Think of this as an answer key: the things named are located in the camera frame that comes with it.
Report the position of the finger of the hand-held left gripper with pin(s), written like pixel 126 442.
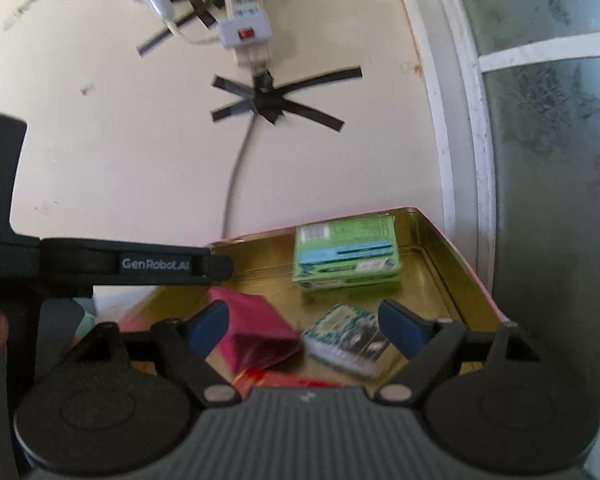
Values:
pixel 130 262

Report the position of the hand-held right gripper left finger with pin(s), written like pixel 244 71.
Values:
pixel 209 329

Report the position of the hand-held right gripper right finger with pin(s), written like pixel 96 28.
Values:
pixel 401 329

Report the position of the pink tin box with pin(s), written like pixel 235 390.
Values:
pixel 430 280

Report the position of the long green carton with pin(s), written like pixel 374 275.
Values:
pixel 347 255

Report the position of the maroon packet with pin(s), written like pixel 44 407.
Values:
pixel 260 327

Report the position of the small green white packet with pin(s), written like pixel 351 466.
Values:
pixel 345 335

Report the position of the flat red packet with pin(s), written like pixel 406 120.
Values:
pixel 280 379

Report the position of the frosted window pane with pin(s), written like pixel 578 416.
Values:
pixel 555 185

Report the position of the black tape cross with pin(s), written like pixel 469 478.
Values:
pixel 272 102

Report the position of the black tape strips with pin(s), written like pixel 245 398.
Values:
pixel 200 12

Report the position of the white window frame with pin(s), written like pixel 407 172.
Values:
pixel 460 110

